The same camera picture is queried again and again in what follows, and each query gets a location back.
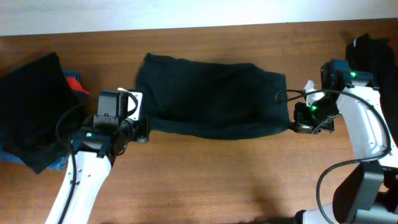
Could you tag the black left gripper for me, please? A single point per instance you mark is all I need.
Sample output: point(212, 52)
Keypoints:
point(143, 130)

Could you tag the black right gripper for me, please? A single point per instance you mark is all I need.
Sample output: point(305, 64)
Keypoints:
point(299, 117)

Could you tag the dark green t-shirt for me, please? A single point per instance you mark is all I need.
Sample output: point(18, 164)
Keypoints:
point(211, 100)

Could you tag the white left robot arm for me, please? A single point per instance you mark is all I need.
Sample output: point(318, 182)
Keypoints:
point(94, 152)

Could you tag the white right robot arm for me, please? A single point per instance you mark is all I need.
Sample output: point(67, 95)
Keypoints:
point(369, 193)

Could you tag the red garment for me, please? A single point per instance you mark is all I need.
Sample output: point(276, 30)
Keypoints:
point(75, 85)

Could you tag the black garment at right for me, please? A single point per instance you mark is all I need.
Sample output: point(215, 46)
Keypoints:
point(377, 57)

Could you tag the folded black garment stack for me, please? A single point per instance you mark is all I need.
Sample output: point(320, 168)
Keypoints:
point(33, 99)

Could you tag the blue garment under stack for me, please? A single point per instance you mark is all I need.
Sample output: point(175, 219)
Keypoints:
point(60, 163)

